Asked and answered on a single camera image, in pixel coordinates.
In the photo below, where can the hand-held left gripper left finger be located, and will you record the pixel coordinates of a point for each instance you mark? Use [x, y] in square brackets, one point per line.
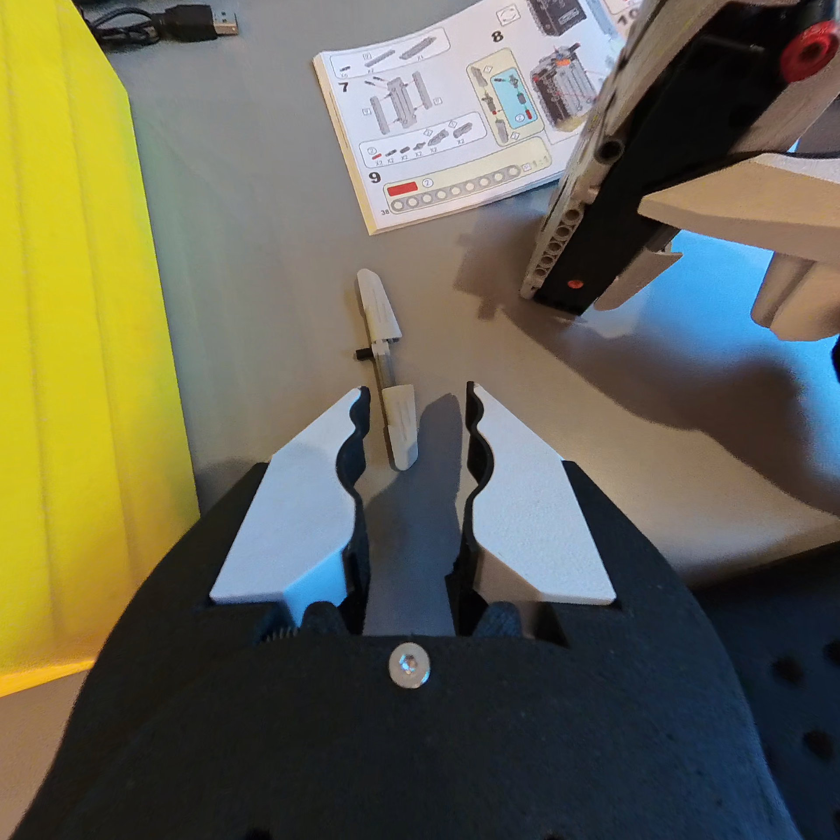
[275, 525]

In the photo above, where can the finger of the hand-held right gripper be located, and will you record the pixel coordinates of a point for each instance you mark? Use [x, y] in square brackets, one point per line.
[754, 197]

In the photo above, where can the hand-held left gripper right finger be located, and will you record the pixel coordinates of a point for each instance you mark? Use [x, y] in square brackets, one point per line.
[544, 525]

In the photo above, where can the black grey brick block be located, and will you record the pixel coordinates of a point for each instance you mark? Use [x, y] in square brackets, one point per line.
[689, 118]

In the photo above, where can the grey desk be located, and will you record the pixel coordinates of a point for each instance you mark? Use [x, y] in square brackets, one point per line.
[262, 262]

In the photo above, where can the yellow plastic bin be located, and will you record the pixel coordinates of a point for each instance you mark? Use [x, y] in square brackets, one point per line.
[65, 328]

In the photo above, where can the black studded mat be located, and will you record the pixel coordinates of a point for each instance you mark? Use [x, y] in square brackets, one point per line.
[787, 689]

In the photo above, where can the white instruction booklet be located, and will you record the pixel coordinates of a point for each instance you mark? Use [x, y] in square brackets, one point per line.
[426, 131]

